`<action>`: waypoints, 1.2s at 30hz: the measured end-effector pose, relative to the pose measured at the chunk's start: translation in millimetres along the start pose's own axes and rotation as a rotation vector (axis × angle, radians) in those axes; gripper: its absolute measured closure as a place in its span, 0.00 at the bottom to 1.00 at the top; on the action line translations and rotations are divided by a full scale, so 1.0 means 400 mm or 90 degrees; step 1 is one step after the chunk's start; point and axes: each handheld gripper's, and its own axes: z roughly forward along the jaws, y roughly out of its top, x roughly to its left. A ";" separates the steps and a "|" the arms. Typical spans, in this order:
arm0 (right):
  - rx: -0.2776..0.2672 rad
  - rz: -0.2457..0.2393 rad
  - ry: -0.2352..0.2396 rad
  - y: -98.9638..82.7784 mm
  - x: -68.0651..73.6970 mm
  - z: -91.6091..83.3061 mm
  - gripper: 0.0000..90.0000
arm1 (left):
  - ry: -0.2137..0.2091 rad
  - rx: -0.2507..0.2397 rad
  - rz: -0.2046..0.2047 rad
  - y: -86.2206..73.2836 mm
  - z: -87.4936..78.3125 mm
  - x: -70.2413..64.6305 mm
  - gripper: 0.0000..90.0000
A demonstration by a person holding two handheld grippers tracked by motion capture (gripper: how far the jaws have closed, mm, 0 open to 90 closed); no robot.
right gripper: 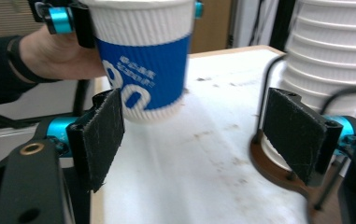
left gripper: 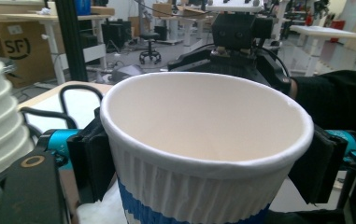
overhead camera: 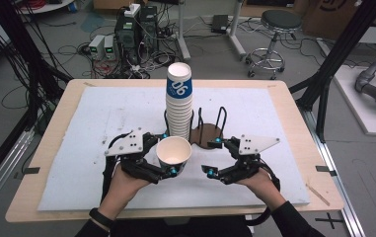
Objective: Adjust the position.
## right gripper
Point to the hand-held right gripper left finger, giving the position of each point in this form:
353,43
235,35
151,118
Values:
97,140

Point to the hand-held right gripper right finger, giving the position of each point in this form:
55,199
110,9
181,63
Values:
294,137

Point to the blue banded paper cup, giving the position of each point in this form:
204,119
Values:
144,62

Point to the stack of white ribbed cups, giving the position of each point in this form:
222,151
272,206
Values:
331,56

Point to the cardboard box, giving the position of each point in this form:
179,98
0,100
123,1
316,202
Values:
211,25

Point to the white table mat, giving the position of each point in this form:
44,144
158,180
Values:
197,161

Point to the black metal frame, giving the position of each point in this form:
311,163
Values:
282,21

